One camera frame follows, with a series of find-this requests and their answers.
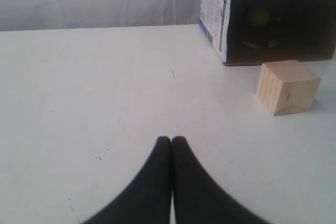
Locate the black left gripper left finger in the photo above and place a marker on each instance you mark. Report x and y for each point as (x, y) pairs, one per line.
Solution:
(147, 198)

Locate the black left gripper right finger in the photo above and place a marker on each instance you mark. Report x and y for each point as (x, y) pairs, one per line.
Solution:
(197, 197)

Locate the yellow tennis ball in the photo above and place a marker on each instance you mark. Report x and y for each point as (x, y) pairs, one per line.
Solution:
(258, 16)

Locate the light wooden cube block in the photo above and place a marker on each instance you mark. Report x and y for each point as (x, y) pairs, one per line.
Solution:
(287, 87)

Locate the blue white cardboard box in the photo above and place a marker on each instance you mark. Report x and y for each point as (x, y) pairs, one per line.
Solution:
(302, 30)

